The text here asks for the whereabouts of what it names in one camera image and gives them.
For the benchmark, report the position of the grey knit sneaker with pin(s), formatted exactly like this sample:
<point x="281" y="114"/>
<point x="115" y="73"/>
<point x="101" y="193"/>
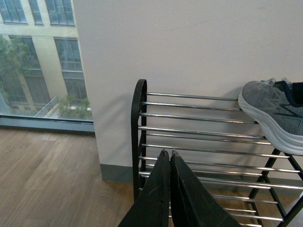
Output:
<point x="277" y="106"/>

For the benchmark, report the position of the black metal shoe rack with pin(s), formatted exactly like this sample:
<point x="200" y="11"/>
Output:
<point x="257" y="184"/>

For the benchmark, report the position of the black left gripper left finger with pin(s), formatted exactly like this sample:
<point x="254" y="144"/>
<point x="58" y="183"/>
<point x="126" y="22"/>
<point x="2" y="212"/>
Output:
<point x="151" y="209"/>

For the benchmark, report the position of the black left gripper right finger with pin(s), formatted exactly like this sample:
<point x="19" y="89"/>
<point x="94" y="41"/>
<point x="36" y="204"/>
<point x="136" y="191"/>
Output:
<point x="191" y="203"/>

